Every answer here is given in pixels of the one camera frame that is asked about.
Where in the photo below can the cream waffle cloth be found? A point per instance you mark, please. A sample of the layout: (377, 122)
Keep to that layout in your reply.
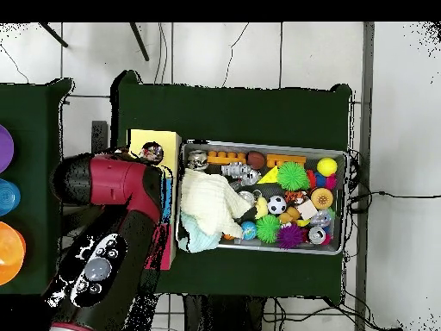
(210, 201)

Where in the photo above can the multicolour confetti print cloth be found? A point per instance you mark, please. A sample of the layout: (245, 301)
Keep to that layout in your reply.
(152, 151)

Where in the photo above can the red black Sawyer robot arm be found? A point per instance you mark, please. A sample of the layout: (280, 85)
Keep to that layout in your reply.
(117, 182)

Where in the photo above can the wooden box with three holes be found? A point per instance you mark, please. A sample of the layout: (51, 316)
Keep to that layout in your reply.
(170, 144)

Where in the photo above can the shallow grey mesh bin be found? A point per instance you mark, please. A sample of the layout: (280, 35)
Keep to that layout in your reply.
(311, 159)

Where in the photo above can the silver robot toy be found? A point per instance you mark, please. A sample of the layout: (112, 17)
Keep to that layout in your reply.
(241, 172)

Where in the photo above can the small brown ball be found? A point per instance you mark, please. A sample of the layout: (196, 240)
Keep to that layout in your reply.
(256, 160)

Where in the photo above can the mint green waffle cloth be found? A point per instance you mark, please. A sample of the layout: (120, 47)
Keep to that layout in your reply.
(201, 239)

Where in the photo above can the black white soccer ball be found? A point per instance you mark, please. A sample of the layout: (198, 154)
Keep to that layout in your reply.
(277, 204)

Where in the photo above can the green spiky rubber ball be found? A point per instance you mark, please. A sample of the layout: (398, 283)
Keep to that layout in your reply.
(293, 176)
(267, 228)

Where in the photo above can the dark green tablecloth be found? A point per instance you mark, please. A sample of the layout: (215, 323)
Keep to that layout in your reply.
(241, 113)
(34, 120)

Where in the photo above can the purple spiky rubber ball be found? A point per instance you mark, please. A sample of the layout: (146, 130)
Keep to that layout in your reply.
(290, 236)

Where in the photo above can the plain wooden cube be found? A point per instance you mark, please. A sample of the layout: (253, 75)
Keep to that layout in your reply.
(306, 209)

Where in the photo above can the toy hamburger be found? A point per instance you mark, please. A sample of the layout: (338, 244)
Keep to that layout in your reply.
(322, 198)

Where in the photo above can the yellow plastic ball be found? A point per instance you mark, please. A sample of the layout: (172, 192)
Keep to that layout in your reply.
(326, 166)

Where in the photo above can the black stand leg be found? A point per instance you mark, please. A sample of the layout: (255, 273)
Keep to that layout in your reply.
(53, 34)
(139, 41)

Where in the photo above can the blue bowl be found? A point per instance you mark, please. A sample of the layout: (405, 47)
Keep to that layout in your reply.
(8, 197)

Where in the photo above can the purple bowl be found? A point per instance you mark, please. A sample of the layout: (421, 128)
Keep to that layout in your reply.
(5, 148)

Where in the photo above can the orange bowl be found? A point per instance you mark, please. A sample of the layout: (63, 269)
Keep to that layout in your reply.
(10, 253)

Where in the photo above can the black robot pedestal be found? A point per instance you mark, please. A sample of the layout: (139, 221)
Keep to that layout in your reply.
(224, 315)

